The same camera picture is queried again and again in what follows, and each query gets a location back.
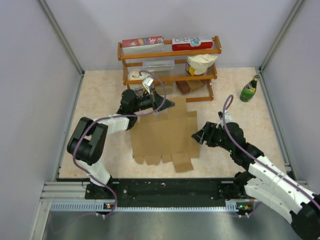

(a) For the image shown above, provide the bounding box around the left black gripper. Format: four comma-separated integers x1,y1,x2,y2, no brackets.
131,88,175,113

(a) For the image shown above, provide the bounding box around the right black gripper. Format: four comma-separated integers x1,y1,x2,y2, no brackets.
192,121,234,153

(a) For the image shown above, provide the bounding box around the brown cardboard box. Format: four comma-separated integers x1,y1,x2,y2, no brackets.
130,97,200,173

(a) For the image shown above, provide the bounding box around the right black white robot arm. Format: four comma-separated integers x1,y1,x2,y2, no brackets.
191,121,320,240

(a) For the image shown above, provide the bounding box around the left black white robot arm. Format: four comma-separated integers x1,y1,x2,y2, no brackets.
67,89,175,199

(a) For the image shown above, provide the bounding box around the red white foil box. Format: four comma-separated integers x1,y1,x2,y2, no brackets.
121,36,165,55

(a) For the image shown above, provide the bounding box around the red white wrap box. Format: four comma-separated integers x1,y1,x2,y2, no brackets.
171,36,213,51

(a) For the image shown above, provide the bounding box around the beige sponge pack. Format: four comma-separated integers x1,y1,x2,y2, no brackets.
155,82,174,95

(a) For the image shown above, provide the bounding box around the red-brown scouring pad pack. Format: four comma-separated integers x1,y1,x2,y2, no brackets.
175,80,205,95

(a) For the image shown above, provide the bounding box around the clear plastic container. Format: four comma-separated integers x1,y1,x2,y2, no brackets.
142,60,175,72

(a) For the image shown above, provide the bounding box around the orange wooden shelf rack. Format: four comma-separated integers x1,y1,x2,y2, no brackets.
117,35,222,102

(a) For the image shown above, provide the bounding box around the lower toilet paper roll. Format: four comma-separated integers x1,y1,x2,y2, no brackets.
127,70,151,97

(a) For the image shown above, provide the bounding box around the toilet paper roll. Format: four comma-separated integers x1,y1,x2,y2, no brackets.
127,70,151,97
185,53,219,76

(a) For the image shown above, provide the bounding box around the upper toilet paper roll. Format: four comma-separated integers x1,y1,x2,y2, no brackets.
185,53,219,76

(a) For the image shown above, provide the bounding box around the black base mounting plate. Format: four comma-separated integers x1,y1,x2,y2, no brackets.
84,177,258,211

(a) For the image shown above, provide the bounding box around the green glass bottle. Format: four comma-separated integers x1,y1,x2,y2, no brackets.
239,74,260,103

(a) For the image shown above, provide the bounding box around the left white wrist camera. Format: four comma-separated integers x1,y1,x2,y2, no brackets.
142,76,154,93

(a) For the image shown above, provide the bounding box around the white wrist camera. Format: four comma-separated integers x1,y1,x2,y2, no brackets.
142,76,154,93
218,110,233,125

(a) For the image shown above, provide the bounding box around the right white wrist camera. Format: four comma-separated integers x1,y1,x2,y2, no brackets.
218,110,233,125

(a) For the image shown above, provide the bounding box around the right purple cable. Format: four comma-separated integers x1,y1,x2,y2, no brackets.
222,94,320,218

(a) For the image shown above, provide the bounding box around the purple cable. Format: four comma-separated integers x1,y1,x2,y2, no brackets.
222,94,320,218
72,70,168,219

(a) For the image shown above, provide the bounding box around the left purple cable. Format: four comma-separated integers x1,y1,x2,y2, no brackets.
72,70,168,219

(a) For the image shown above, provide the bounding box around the aluminium frame rail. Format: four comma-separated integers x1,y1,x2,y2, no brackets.
39,181,313,202

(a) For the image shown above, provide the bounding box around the grey slotted cable duct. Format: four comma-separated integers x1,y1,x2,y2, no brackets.
50,199,253,213

